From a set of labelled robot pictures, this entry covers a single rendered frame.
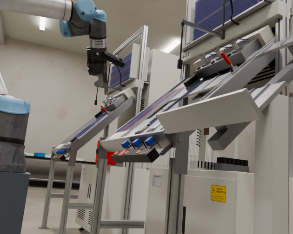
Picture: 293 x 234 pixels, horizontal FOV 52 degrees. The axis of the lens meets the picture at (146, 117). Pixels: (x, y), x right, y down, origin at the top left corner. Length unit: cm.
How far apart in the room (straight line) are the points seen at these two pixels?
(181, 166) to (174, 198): 10
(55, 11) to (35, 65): 855
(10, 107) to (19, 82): 855
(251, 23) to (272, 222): 101
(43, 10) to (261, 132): 80
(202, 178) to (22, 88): 845
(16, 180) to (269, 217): 68
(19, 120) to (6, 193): 21
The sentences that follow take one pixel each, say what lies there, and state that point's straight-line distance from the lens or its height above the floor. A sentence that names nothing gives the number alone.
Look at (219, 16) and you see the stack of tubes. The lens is 174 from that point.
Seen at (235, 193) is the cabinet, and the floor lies 54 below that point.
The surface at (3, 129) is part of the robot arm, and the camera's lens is 97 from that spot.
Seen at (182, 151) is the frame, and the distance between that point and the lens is 98.
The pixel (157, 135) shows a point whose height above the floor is 72.
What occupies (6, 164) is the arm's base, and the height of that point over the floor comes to 57.
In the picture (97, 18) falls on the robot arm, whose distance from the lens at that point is 129.
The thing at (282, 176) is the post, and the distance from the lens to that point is 85.
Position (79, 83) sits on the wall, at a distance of 962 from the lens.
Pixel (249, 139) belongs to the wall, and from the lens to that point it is 1201.
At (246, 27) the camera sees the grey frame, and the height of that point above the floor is 132.
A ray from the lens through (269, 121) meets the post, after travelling 84.
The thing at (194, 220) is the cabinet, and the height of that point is 40.
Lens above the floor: 58
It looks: 11 degrees up
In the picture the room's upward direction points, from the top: 5 degrees clockwise
